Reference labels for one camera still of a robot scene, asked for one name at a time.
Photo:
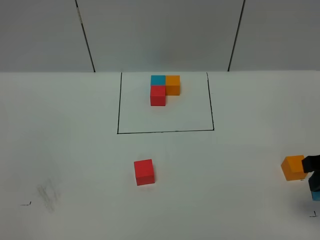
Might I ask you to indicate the red template cube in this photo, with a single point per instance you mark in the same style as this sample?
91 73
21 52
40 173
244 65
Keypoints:
157 95

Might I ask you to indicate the blue template cube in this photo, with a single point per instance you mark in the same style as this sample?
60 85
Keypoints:
158 80

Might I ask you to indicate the orange template cube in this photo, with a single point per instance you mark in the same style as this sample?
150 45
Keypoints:
172 85

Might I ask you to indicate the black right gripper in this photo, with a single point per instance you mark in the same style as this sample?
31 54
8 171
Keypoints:
312 164

